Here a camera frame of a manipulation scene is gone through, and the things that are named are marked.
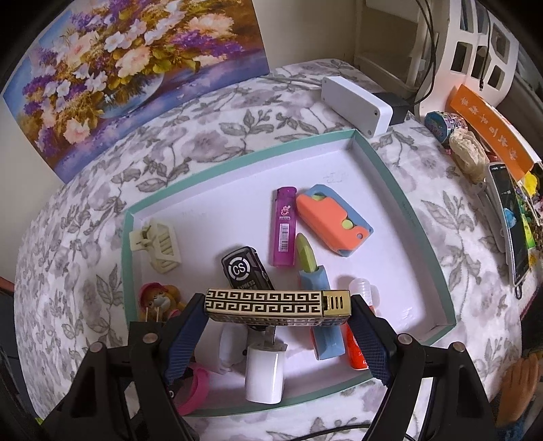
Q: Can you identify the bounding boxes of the black cable on blanket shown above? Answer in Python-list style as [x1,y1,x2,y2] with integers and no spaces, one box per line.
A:
[271,423,375,441]

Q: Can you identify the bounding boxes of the cream lace bundle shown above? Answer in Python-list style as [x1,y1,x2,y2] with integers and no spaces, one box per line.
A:
[449,129,489,184]

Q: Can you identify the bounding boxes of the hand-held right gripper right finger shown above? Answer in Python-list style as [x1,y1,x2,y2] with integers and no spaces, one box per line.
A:
[349,294,499,441]

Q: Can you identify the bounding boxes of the white wall charger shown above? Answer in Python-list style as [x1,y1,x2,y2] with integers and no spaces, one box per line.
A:
[245,328,289,404]

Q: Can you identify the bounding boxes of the orange long box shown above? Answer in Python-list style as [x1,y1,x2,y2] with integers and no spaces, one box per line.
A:
[447,85,543,181]

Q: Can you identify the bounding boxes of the smartphone with dark screen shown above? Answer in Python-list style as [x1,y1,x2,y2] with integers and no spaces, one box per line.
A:
[486,163,532,286]

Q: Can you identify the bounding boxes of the orange toy knife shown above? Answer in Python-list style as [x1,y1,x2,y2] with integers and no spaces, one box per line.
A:
[296,184,374,258]

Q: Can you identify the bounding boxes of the flower painting canvas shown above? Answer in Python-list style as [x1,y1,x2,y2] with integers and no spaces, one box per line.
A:
[2,0,270,184]

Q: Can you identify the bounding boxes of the white shelf unit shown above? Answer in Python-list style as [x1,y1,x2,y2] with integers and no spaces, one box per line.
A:
[354,0,446,91]

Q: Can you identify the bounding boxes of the black power adapter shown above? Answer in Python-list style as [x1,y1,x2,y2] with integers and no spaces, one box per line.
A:
[379,91,411,126]

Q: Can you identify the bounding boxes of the blue tape roll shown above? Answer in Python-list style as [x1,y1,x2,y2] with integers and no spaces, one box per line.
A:
[424,111,467,143]

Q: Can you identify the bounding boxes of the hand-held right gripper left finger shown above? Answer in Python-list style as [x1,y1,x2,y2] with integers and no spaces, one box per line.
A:
[42,292,209,441]

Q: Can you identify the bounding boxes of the blue toy knife green blade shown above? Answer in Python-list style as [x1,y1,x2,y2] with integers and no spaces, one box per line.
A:
[296,233,345,361]

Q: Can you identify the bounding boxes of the purple lighter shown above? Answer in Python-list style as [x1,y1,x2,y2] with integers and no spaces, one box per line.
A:
[269,188,299,268]

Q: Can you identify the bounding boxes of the pile of colourful trinkets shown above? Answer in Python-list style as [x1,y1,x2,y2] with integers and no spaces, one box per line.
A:
[520,170,543,256]

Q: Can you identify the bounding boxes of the cream hair claw clip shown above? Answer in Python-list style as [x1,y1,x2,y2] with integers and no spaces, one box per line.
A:
[129,220,182,273]

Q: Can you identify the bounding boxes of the gold patterned lighter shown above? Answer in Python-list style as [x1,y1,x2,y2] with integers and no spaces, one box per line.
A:
[204,288,352,330]

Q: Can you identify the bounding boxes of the pink rubber band strap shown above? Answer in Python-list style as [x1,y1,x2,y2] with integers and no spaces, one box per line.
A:
[174,367,211,416]

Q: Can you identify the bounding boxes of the white flat case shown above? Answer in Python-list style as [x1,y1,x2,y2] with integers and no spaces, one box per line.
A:
[477,180,510,254]

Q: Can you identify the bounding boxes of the black toy car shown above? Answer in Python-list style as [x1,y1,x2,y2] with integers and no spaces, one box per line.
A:
[221,247,277,332]

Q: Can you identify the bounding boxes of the black cable on wall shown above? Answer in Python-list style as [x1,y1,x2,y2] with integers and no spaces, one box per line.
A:
[407,0,438,112]

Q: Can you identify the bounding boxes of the white smartwatch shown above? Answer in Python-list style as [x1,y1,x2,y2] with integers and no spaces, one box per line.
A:
[218,326,249,375]

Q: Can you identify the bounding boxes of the orange white glue bottle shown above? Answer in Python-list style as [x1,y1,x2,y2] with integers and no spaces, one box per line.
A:
[345,277,381,370]

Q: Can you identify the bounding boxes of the teal shallow cardboard tray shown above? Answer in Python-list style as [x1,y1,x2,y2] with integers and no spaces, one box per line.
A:
[121,129,456,417]

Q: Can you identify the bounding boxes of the small pink doll toy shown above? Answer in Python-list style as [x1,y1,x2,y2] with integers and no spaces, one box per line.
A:
[140,283,188,325]

